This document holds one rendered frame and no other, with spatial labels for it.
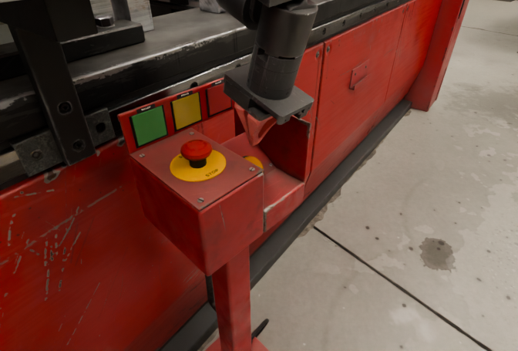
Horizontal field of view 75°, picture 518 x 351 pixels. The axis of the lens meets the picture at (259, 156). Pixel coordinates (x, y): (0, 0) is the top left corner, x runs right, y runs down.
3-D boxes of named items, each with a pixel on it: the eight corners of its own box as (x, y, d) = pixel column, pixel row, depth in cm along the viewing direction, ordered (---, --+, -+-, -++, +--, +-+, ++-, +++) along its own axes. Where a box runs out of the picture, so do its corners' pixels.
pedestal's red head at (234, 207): (207, 278, 43) (192, 167, 33) (143, 217, 52) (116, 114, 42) (304, 203, 55) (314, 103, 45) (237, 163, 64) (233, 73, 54)
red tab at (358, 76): (354, 90, 120) (357, 71, 116) (348, 89, 121) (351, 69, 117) (370, 77, 130) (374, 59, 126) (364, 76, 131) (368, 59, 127)
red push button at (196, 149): (195, 181, 42) (192, 157, 40) (176, 167, 44) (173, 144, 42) (220, 167, 44) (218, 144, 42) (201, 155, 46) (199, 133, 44)
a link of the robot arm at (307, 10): (292, 5, 31) (332, 1, 34) (247, -24, 34) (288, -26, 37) (274, 70, 36) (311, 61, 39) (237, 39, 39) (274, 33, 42)
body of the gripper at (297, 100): (256, 72, 47) (267, 20, 42) (311, 111, 43) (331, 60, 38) (220, 84, 43) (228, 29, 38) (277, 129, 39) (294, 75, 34)
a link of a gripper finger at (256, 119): (248, 117, 53) (260, 64, 46) (280, 144, 50) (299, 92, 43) (214, 133, 48) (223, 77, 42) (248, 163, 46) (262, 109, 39)
